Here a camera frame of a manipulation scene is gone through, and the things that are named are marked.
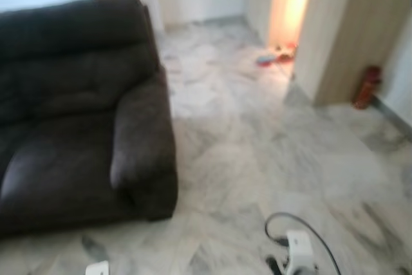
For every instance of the red fire extinguisher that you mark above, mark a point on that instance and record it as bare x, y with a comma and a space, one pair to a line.
367, 87

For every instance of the dark brown fabric sofa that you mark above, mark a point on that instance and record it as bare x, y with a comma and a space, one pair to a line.
71, 114

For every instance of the small blue toy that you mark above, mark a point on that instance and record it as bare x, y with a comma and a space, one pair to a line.
264, 61

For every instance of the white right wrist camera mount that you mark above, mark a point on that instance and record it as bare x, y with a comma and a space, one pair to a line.
300, 247

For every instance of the beige wooden cabinet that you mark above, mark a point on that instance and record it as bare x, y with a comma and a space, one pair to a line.
360, 30

